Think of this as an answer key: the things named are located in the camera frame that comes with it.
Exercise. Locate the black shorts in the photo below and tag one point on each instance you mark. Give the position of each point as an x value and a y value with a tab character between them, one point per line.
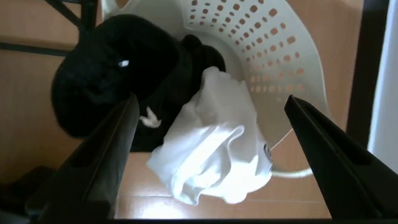
109	77

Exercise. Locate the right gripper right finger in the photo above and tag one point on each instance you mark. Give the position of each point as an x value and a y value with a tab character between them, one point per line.
348	174

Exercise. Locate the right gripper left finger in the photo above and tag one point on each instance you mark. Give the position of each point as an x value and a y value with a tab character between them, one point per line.
87	174

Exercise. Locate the white laundry basket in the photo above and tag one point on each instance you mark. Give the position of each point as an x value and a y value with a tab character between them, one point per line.
224	46

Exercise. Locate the black clothes rack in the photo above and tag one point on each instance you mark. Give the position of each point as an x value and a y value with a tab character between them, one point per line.
31	48

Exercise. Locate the white garment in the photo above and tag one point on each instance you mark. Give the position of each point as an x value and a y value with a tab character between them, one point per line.
211	140

